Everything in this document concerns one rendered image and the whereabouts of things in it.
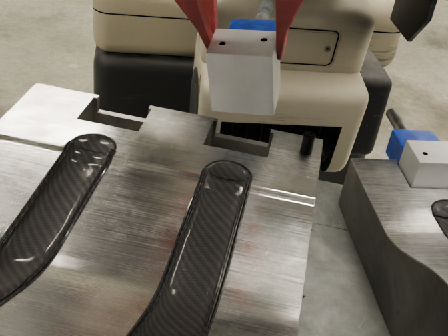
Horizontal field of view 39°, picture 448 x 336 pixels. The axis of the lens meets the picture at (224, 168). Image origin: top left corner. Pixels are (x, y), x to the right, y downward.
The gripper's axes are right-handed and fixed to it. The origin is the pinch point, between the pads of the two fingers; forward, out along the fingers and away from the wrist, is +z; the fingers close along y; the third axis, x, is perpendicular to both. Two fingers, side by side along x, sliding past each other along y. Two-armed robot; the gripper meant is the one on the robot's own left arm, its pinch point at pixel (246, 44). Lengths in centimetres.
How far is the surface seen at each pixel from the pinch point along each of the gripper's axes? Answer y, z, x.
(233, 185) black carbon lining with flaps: 0.1, 7.6, -7.8
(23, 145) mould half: -16.2, 4.9, -8.4
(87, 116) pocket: -14.0, 7.1, -1.6
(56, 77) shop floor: -104, 106, 141
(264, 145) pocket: 1.2, 10.0, -0.1
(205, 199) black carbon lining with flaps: -1.5, 7.3, -9.8
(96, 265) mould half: -6.3, 5.2, -18.7
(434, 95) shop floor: 40, 134, 187
